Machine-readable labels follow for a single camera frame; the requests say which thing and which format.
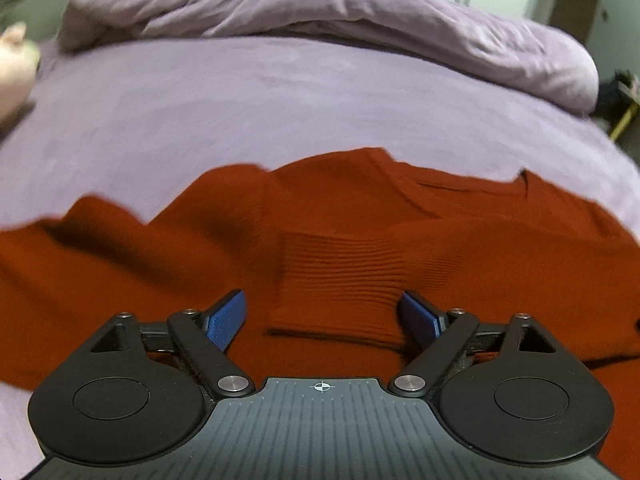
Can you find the dark cloth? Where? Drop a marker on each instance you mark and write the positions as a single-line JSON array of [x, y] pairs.
[[607, 97]]

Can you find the purple duvet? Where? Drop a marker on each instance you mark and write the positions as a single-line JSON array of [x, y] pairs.
[[350, 10]]

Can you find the pale pink plush toy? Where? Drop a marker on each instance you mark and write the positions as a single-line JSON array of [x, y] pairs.
[[12, 75]]

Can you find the round yellow-legged side table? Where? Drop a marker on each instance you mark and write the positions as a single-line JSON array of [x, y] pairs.
[[622, 120]]

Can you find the red knit sweater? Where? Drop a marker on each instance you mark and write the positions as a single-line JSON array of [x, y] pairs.
[[325, 240]]

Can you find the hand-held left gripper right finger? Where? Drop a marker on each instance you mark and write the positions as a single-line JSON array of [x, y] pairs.
[[417, 317]]

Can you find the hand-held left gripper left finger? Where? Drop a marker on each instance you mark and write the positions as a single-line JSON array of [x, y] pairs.
[[227, 320]]

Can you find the purple bed sheet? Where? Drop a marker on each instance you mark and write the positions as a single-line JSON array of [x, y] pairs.
[[250, 110]]

